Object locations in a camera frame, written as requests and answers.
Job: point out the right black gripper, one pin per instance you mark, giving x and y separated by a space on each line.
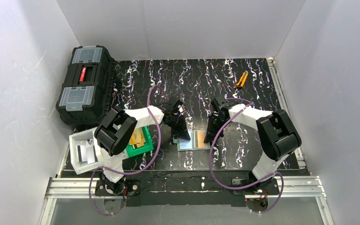
215 121

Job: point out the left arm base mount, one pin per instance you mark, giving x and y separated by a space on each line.
116 192

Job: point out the gold credit cards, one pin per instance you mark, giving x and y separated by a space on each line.
137 139

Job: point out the white bin with silver cards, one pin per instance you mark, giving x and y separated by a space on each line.
83 167

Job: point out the silver credit cards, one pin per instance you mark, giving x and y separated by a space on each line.
86 151

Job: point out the green plastic bin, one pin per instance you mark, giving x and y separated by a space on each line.
147 147

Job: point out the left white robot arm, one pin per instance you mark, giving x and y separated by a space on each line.
115 131

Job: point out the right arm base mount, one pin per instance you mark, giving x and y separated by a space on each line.
260 192

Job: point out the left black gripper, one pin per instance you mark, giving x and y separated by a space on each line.
176 123

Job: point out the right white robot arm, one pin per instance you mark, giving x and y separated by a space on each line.
278 135

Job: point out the black toolbox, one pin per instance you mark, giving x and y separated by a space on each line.
87 91

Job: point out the aluminium frame rail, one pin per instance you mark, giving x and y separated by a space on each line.
178 189

